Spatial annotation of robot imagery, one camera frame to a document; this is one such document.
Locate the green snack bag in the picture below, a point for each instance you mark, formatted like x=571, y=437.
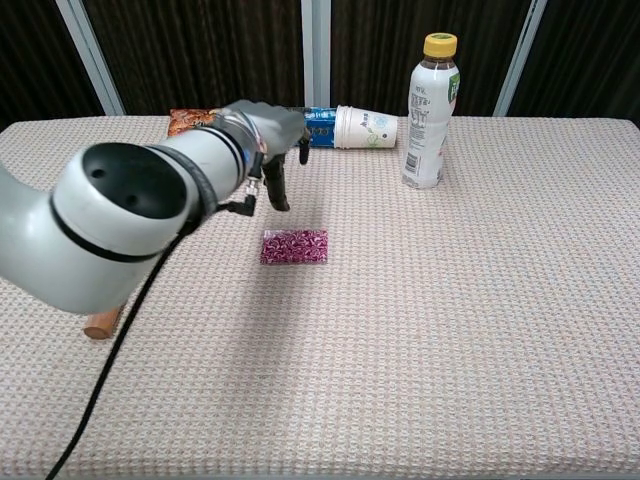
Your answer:
x=187, y=120

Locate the white bottle yellow cap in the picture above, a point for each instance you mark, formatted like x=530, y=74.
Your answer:
x=427, y=125

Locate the grey partition frame post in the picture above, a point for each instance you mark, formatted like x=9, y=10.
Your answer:
x=520, y=55
x=316, y=50
x=90, y=55

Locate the blue cardboard box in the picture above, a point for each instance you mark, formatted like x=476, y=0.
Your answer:
x=320, y=127

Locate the pink woven tablecloth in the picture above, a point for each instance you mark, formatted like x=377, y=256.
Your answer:
x=400, y=325

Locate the pink patterned card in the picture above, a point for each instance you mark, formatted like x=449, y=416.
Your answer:
x=295, y=247

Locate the white paper cup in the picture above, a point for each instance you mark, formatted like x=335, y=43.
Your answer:
x=365, y=127

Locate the dark ribbed partition panel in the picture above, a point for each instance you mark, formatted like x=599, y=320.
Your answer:
x=200, y=50
x=410, y=20
x=35, y=55
x=590, y=55

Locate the wooden rolling pin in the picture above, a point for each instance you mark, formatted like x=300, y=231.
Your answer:
x=100, y=327

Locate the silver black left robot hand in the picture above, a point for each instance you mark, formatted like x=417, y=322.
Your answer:
x=275, y=130

